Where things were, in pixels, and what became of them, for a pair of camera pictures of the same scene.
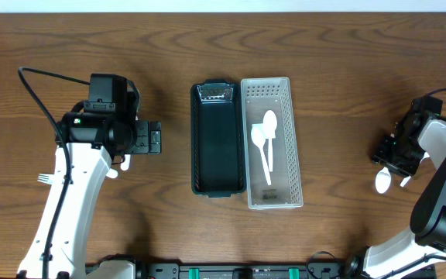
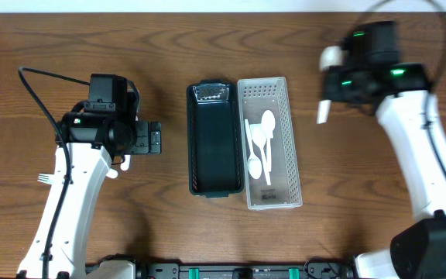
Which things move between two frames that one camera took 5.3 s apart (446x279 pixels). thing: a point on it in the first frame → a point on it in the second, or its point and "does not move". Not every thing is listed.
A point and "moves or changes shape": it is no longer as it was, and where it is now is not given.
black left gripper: [145, 137] does not move
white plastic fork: [112, 173] does not move
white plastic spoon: [425, 155] moves or changes shape
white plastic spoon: [269, 125] does not move
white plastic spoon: [259, 138] does not move
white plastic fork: [125, 166] does not move
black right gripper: [380, 153] → [331, 86]
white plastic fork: [48, 178] does not move
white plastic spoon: [382, 180] → [254, 164]
